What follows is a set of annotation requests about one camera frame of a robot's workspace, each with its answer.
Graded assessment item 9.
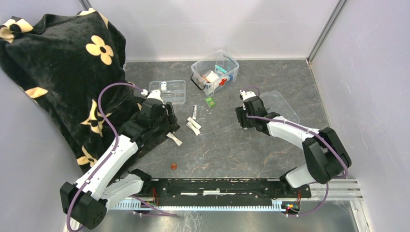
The clear compartment tray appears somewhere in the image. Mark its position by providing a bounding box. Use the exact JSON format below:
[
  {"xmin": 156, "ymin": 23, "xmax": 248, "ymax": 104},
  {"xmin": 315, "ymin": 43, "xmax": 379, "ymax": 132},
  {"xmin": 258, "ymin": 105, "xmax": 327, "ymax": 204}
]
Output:
[{"xmin": 148, "ymin": 80, "xmax": 186, "ymax": 105}]

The small white blue tube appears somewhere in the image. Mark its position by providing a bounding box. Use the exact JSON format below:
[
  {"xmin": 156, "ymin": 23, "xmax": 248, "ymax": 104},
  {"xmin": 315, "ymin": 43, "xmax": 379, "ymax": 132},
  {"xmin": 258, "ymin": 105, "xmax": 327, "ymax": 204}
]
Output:
[{"xmin": 192, "ymin": 105, "xmax": 197, "ymax": 120}]

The green small medicine box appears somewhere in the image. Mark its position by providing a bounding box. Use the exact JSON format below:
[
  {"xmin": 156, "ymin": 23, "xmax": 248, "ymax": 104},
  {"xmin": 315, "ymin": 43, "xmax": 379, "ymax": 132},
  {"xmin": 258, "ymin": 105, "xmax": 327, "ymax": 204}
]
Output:
[{"xmin": 204, "ymin": 97, "xmax": 216, "ymax": 109}]

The clear first aid box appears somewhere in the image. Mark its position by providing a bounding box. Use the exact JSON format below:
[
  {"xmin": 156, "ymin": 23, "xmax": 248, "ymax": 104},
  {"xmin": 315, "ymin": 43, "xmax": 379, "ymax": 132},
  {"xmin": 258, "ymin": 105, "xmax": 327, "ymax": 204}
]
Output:
[{"xmin": 190, "ymin": 50, "xmax": 239, "ymax": 97}]

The white gauze pad packet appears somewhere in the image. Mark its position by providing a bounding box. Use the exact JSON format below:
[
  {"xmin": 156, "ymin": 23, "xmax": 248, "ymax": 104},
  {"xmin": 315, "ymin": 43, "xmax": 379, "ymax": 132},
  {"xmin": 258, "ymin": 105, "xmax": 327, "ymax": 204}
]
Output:
[{"xmin": 204, "ymin": 71, "xmax": 219, "ymax": 83}]

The teal bandage packet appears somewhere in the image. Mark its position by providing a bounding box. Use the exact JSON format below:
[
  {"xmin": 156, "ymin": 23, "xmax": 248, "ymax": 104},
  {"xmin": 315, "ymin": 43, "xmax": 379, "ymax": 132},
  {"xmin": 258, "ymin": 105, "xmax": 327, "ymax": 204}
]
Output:
[{"xmin": 215, "ymin": 65, "xmax": 228, "ymax": 74}]

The blue white bandage roll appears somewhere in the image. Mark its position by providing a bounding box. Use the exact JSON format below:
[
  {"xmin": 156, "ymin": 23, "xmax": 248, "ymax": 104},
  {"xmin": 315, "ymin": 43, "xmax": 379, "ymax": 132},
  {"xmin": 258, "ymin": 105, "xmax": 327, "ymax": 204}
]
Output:
[{"xmin": 219, "ymin": 75, "xmax": 233, "ymax": 86}]

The brown bottle orange cap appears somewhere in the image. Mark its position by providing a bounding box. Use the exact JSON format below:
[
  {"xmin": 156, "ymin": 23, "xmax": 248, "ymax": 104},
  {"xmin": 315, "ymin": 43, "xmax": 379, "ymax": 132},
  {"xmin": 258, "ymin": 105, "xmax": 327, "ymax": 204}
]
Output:
[{"xmin": 201, "ymin": 76, "xmax": 212, "ymax": 84}]

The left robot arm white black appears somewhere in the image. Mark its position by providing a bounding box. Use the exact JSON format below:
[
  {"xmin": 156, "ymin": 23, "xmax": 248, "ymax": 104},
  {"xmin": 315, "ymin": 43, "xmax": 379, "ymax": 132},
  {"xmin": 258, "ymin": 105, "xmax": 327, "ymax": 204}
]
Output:
[{"xmin": 60, "ymin": 99, "xmax": 180, "ymax": 232}]

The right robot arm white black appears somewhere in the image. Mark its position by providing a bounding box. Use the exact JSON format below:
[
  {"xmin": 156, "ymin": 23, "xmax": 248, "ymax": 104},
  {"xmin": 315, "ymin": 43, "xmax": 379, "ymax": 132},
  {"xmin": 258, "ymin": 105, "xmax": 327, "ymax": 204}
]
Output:
[{"xmin": 235, "ymin": 91, "xmax": 351, "ymax": 197}]

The clear box lid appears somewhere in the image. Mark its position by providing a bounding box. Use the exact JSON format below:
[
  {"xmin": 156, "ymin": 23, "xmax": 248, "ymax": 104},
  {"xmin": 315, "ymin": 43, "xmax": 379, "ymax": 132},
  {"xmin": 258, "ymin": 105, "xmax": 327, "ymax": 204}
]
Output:
[{"xmin": 260, "ymin": 90, "xmax": 301, "ymax": 124}]

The black blanket with cream flowers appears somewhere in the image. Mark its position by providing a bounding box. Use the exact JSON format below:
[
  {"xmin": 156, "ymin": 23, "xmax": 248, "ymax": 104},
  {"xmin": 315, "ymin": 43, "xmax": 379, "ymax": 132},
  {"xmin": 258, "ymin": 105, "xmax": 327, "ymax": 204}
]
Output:
[{"xmin": 0, "ymin": 8, "xmax": 181, "ymax": 180}]

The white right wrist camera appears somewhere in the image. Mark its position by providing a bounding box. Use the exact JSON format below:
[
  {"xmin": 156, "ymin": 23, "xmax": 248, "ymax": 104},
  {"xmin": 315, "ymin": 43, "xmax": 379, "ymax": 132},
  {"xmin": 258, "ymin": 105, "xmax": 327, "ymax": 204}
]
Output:
[{"xmin": 240, "ymin": 90, "xmax": 257, "ymax": 102}]

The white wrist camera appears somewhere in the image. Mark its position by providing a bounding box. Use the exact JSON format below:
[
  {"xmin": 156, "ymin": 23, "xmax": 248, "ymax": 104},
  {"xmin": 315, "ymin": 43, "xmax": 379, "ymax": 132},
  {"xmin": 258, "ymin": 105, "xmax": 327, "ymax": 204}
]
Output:
[
  {"xmin": 141, "ymin": 89, "xmax": 164, "ymax": 103},
  {"xmin": 240, "ymin": 90, "xmax": 257, "ymax": 102}
]

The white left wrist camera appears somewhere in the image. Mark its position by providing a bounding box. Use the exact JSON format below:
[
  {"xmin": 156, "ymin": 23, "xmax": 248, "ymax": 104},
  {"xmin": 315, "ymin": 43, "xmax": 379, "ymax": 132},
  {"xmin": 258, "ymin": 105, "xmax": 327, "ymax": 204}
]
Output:
[{"xmin": 141, "ymin": 89, "xmax": 164, "ymax": 103}]

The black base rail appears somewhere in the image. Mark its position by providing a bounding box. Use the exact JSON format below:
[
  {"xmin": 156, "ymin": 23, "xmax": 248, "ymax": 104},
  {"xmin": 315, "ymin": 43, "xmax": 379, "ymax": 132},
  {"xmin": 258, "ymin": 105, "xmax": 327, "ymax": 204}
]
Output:
[{"xmin": 137, "ymin": 178, "xmax": 312, "ymax": 206}]

